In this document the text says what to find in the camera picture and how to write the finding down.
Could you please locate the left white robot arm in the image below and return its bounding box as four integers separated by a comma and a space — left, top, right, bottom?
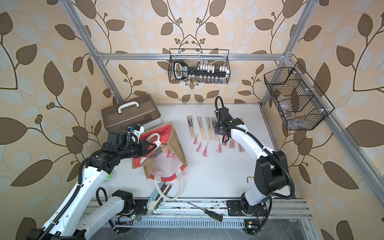
26, 125, 161, 240

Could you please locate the black wire basket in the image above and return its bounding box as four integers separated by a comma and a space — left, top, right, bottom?
264, 63, 335, 131
168, 48, 231, 85

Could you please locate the back black wire basket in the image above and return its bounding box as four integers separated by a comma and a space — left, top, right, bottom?
168, 48, 231, 85

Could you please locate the grey stapler tool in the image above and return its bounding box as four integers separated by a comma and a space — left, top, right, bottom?
147, 182, 172, 213

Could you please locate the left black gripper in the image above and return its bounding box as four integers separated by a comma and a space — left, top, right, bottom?
116, 139, 157, 161

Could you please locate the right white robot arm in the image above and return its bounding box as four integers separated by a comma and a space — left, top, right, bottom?
214, 96, 296, 235

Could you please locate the folding fan black print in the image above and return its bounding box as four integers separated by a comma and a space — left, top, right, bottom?
187, 115, 199, 145

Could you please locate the black handled screwdriver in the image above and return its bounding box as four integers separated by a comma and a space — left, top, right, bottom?
188, 202, 223, 223

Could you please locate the black socket set holder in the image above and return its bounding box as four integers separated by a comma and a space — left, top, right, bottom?
171, 60, 231, 81

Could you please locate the folding fan plain wood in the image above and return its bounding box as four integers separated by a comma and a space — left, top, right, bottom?
196, 116, 207, 153

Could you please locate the brown toolbox with white handle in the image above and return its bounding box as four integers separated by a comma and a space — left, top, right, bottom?
102, 94, 161, 133

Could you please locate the right black wire basket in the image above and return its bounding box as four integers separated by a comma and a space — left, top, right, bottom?
264, 63, 335, 131

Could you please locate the green round button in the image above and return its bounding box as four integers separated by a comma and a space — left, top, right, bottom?
103, 170, 117, 185

